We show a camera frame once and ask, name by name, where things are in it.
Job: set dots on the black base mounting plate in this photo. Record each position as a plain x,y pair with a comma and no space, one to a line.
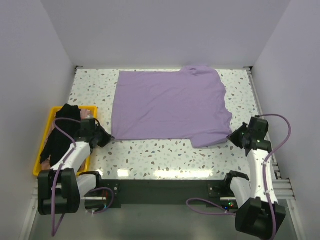
116,193

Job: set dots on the purple t shirt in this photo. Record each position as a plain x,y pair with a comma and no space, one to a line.
158,105

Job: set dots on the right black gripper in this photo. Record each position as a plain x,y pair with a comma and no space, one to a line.
233,136

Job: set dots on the black t shirt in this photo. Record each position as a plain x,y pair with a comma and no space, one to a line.
58,144

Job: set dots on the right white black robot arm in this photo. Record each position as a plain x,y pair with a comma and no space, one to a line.
259,213

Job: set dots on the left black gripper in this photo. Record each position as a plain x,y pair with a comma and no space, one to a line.
107,138

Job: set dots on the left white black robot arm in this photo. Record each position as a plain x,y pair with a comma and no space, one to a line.
61,188

